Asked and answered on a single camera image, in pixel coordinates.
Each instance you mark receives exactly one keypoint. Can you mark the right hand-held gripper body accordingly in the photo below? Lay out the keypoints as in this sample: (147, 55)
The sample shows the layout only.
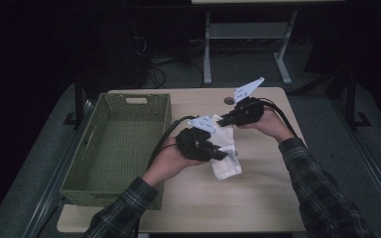
(248, 112)

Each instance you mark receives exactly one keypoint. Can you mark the person's right hand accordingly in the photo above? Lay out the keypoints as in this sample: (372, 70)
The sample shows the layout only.
(273, 127)

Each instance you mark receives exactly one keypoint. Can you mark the black metal stand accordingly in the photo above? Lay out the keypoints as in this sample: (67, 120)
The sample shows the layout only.
(78, 99)
(351, 99)

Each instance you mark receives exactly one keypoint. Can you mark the person's left hand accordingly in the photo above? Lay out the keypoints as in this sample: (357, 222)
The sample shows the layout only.
(167, 165)

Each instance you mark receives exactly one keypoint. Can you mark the green woven basket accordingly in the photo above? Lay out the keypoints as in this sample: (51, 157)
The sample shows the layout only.
(119, 148)

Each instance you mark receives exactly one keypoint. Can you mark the aluminium rail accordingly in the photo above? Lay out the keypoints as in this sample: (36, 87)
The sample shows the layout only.
(51, 195)
(373, 185)

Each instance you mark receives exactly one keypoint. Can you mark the white metal frame table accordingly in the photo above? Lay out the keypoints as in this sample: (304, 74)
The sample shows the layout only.
(244, 30)

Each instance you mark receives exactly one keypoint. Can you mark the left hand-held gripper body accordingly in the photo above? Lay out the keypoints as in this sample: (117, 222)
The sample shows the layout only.
(193, 143)

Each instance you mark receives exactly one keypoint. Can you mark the white towel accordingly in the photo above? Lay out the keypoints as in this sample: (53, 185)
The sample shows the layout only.
(226, 167)

